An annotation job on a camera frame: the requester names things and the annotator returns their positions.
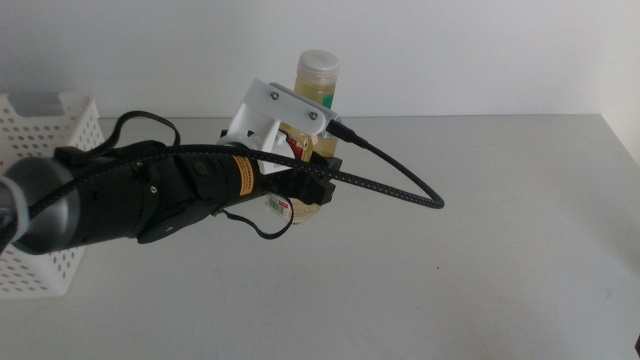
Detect yellow tea bottle white cap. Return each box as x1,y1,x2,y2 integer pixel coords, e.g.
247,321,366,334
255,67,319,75
263,48,341,225

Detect white perforated plastic basket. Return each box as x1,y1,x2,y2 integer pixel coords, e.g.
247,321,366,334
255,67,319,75
0,91,106,300

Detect thin black cable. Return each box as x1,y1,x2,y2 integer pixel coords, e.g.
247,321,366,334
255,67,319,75
94,110,182,157
214,194,296,241

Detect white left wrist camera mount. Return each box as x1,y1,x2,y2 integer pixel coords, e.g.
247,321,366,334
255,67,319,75
227,78,341,176

